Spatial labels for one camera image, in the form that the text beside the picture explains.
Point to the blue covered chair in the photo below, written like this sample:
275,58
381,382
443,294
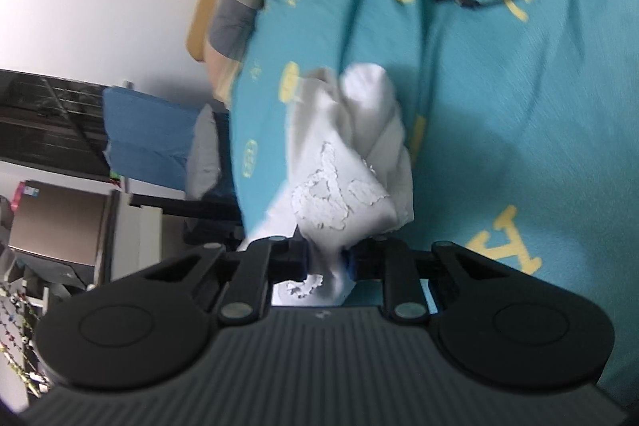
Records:
150,126

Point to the grey hanging cloth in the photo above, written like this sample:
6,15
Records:
55,274

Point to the grey seat cushion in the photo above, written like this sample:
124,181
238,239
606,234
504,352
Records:
202,156

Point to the white shirt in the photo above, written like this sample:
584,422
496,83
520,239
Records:
349,166

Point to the bronze refrigerator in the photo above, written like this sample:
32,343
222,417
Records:
55,221

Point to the teal printed bed sheet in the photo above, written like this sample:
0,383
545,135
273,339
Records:
499,106

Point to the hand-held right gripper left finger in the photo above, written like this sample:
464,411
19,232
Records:
294,261

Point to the pink lid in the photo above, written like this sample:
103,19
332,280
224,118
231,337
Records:
19,194

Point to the dark grille door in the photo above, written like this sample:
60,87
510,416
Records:
40,121

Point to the decorative flower branches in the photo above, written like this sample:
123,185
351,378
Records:
20,341

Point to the white table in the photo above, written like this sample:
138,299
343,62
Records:
140,246

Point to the plaid pillow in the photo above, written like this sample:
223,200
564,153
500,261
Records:
234,21

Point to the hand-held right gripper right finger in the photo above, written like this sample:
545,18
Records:
357,266

